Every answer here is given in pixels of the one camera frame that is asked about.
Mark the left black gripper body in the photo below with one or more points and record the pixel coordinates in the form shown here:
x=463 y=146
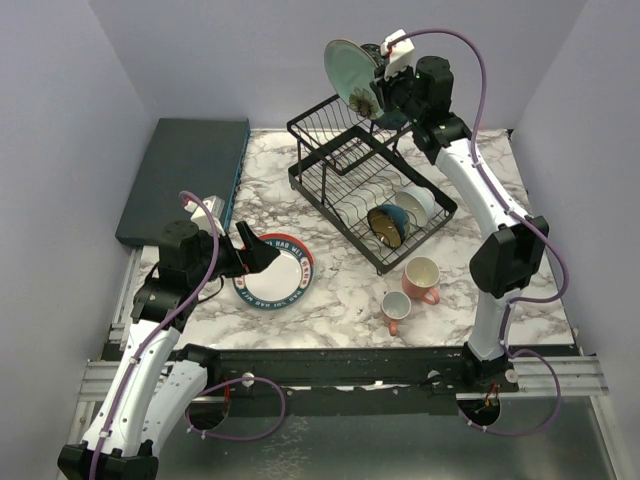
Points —
x=228 y=261

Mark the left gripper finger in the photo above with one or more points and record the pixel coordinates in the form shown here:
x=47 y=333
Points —
x=267 y=254
x=248 y=253

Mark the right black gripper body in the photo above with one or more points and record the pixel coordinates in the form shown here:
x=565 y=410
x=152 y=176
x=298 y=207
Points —
x=401 y=86

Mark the blue glazed floral plate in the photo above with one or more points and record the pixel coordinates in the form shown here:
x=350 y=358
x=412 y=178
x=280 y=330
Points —
x=387 y=117

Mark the orange plate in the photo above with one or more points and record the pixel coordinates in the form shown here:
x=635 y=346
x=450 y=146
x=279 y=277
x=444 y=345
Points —
x=350 y=70

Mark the black wire dish rack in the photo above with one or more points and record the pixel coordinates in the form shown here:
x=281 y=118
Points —
x=347 y=165

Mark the white bowl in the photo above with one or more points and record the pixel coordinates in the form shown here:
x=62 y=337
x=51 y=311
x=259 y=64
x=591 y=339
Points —
x=418 y=202

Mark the dark bowl beige inside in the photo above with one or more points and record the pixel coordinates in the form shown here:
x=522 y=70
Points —
x=390 y=224

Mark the printed salmon coffee mug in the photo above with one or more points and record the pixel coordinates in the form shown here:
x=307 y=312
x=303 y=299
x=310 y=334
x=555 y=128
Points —
x=395 y=307

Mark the plain pink mug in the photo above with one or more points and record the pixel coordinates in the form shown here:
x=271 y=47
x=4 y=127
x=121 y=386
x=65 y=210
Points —
x=419 y=280

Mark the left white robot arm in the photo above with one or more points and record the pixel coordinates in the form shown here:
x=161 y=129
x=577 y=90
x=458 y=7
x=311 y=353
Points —
x=154 y=384

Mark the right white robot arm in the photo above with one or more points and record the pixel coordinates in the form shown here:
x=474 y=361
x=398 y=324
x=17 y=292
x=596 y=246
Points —
x=512 y=240

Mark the teal patterned bottom plate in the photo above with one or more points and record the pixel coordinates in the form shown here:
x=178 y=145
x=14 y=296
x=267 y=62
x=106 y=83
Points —
x=285 y=281

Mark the dark grey flat box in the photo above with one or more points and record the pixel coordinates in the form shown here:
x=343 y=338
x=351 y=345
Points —
x=202 y=156

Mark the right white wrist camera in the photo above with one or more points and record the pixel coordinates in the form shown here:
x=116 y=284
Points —
x=398 y=50

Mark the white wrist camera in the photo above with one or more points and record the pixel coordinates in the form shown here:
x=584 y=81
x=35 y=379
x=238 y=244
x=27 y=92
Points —
x=214 y=205
x=398 y=50

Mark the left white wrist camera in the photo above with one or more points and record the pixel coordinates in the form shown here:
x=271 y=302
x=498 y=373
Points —
x=214 y=205

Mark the black mounting rail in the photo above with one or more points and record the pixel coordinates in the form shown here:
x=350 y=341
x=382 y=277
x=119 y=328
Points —
x=347 y=382

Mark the aluminium frame rail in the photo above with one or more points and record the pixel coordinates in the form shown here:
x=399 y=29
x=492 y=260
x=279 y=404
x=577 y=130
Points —
x=555 y=377

